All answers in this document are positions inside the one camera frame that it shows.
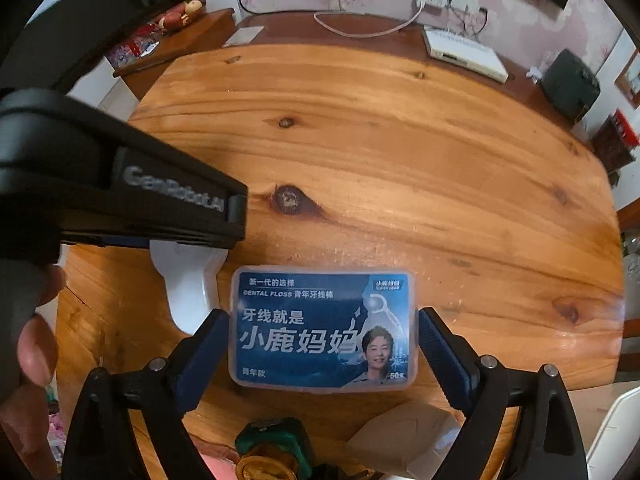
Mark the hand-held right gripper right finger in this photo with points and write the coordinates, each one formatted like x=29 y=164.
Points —
x=445 y=360

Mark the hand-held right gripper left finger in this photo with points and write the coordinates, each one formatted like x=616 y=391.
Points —
x=200 y=360

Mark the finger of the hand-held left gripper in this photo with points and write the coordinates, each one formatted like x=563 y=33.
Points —
x=115 y=241

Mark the white plastic scraper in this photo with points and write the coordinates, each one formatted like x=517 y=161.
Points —
x=187 y=285

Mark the beige rectangular box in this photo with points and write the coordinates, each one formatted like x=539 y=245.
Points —
x=400 y=440

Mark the green glass bottle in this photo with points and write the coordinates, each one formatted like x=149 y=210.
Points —
x=272 y=442

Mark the blue dental floss box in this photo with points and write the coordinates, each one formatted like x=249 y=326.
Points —
x=320 y=330

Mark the white plastic tray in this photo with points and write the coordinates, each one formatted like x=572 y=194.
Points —
x=617 y=440

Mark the person's left hand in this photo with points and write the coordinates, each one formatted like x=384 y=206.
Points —
x=37 y=350

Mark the red printed box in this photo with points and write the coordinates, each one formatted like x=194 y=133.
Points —
x=132 y=47

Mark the bowl of fruit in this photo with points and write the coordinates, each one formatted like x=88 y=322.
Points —
x=177 y=12

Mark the wooden side cabinet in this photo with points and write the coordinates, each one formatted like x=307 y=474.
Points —
x=200 y=30

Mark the grey flat pad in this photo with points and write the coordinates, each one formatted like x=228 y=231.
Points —
x=242 y=37

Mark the tall dark red-lidded tin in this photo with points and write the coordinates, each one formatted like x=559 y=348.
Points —
x=620 y=137

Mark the dark green air fryer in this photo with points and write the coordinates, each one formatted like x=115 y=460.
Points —
x=570 y=85

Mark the white set-top box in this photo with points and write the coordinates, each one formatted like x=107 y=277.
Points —
x=465 y=52

